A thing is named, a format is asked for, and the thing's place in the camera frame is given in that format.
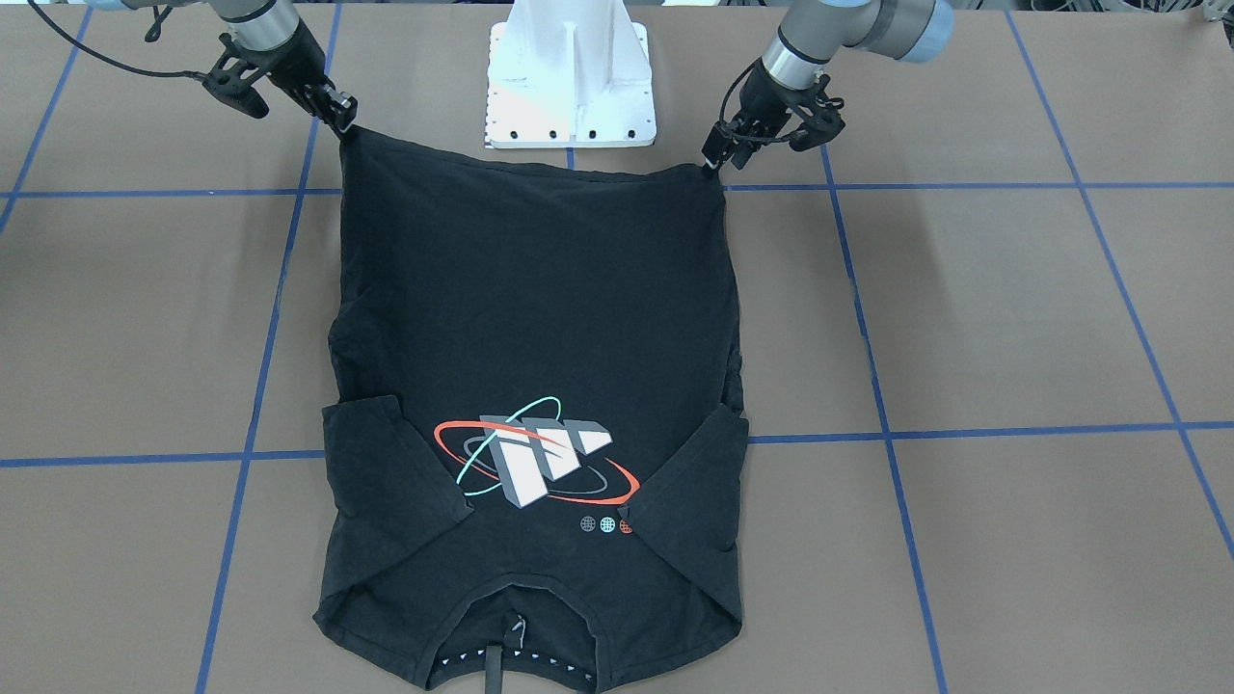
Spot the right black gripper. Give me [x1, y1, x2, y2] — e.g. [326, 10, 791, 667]
[202, 22, 358, 142]

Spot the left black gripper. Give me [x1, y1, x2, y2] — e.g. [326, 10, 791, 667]
[701, 59, 845, 177]

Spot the black graphic t-shirt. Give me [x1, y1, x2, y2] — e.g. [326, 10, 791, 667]
[313, 127, 748, 693]

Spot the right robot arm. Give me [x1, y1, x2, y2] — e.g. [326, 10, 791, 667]
[79, 1, 358, 141]

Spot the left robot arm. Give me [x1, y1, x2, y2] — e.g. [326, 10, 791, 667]
[701, 1, 955, 177]

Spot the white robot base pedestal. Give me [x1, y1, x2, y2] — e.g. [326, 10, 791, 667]
[484, 1, 656, 149]

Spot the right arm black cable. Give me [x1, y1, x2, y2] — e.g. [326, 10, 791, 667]
[23, 0, 228, 83]

